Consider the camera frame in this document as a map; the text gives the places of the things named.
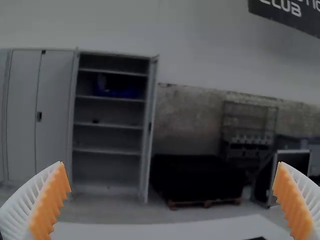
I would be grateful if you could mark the metal rack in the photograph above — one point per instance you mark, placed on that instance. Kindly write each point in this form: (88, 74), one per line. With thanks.
(250, 130)

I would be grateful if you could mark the black wall sign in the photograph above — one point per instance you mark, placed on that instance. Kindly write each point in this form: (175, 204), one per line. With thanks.
(275, 7)

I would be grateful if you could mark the black crate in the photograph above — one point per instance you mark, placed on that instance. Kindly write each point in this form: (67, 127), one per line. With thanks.
(195, 177)

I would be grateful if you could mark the blue bin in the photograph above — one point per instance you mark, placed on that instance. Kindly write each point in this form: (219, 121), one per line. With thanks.
(120, 93)

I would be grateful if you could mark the open grey cupboard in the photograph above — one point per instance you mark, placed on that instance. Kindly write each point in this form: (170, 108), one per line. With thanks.
(110, 137)

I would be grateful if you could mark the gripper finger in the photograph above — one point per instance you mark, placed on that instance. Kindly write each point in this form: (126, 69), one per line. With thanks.
(37, 205)
(297, 205)

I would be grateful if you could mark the wooden pallet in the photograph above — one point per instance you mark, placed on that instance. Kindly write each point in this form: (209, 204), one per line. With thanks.
(187, 203)

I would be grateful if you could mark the closed grey cupboard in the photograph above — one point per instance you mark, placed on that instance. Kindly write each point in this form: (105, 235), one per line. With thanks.
(22, 112)

